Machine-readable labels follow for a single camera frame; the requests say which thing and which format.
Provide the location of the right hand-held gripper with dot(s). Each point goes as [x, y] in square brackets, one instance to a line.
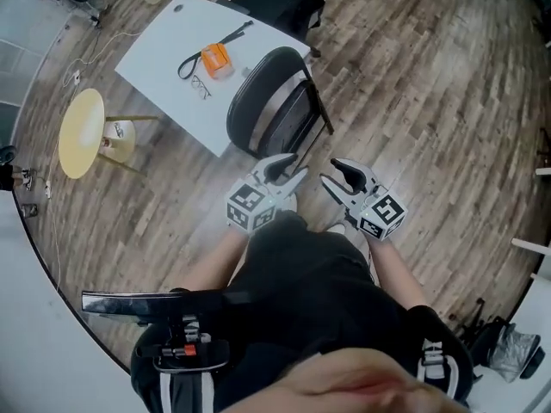
[385, 213]

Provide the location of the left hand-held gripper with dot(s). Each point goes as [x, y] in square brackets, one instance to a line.
[247, 200]

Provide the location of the black folding chair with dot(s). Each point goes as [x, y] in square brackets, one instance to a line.
[239, 101]

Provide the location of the person's left forearm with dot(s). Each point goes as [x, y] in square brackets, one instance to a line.
[219, 256]

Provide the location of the person's right forearm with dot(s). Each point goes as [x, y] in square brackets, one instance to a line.
[396, 273]

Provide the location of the black high-back office chair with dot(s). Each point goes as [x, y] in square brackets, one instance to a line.
[275, 2]

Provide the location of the person's white left shoe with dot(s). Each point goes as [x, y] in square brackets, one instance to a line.
[289, 202]

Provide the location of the person's white shoe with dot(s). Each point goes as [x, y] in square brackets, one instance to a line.
[289, 202]
[336, 228]

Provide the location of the person's white right shoe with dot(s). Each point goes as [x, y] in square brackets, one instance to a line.
[336, 228]

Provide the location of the person's black clothing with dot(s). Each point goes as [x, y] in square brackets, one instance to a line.
[310, 282]

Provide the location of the eyeglasses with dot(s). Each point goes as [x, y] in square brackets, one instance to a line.
[199, 83]

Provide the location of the orange and white box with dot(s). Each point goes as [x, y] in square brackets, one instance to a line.
[215, 60]

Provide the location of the large white desk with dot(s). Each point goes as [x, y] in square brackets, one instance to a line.
[150, 58]

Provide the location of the black tripod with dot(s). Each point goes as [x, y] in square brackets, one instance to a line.
[475, 316]

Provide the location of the black chest-mounted bar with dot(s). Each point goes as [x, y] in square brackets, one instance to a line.
[129, 303]

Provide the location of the round yellow table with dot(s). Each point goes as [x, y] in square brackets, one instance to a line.
[79, 136]

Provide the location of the black and silver bag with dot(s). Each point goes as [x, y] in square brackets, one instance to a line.
[512, 351]

